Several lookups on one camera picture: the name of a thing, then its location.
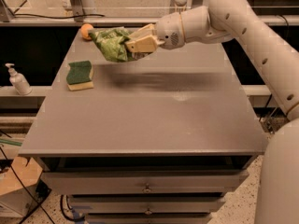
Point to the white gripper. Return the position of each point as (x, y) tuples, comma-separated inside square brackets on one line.
[(168, 30)]

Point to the green jalapeno chip bag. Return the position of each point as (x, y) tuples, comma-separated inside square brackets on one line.
[(111, 43)]

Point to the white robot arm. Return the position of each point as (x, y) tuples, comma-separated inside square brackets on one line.
[(277, 64)]

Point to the green and yellow sponge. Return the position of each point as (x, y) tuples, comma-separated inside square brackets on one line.
[(80, 76)]

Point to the orange fruit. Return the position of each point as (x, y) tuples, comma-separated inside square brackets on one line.
[(84, 30)]

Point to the grey drawer cabinet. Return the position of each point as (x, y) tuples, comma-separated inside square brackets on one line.
[(175, 110)]

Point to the white pump bottle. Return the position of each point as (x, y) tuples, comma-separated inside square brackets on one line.
[(18, 80)]

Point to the top grey drawer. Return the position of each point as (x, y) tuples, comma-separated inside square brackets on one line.
[(152, 182)]

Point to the grey drawer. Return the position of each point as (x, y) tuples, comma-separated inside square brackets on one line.
[(147, 204), (152, 182), (148, 219)]

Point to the middle grey drawer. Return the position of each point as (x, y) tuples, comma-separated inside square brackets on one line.
[(147, 204)]

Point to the green stick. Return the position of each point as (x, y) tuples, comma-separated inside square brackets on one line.
[(10, 142)]

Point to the bottom grey drawer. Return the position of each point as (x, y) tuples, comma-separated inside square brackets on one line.
[(148, 219)]

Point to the cardboard box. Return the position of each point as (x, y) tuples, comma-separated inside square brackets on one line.
[(17, 189)]

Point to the left metal bracket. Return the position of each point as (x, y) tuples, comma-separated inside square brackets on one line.
[(77, 9)]

